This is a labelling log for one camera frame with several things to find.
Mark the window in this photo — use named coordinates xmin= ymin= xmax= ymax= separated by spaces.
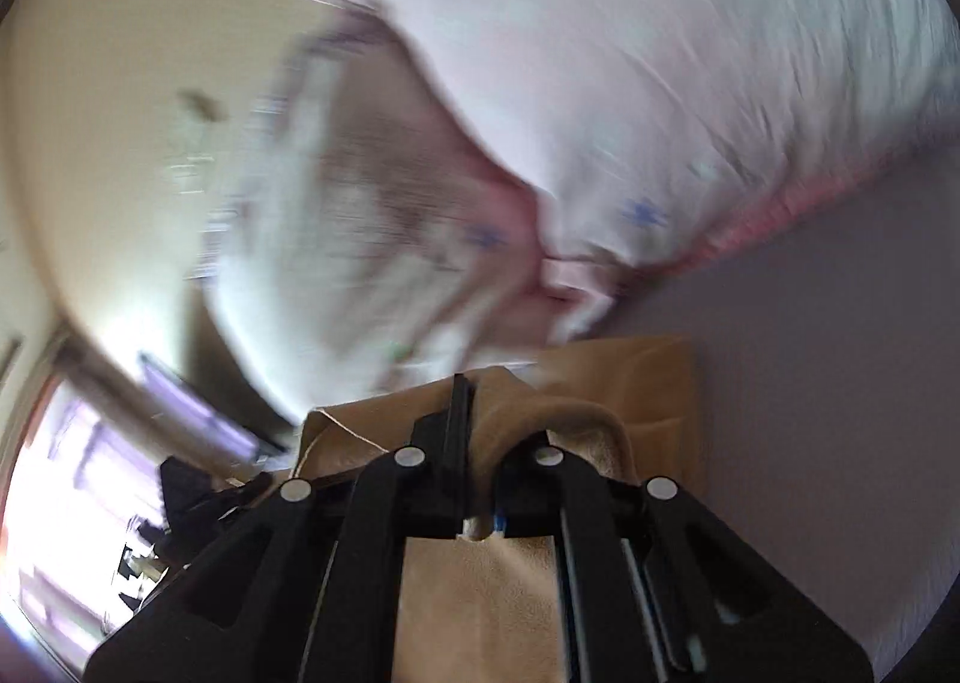
xmin=0 ymin=372 xmax=170 ymax=680

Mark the tan small garment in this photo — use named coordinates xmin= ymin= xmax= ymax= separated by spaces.
xmin=289 ymin=333 xmax=710 ymax=683

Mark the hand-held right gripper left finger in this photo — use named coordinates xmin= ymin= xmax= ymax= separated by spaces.
xmin=84 ymin=374 xmax=478 ymax=683

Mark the white printed quilt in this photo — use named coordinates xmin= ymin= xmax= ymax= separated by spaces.
xmin=201 ymin=0 xmax=960 ymax=422

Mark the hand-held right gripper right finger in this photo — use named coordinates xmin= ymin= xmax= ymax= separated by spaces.
xmin=491 ymin=428 xmax=875 ymax=683

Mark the pink pillow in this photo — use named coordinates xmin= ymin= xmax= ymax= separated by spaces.
xmin=420 ymin=151 xmax=886 ymax=347

